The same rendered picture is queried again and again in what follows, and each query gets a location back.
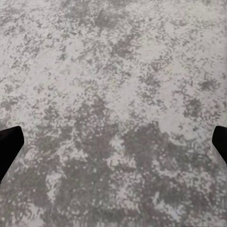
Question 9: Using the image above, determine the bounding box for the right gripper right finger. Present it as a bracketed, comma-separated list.
[212, 126, 227, 164]

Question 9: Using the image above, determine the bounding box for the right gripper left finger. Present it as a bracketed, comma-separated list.
[0, 126, 24, 182]

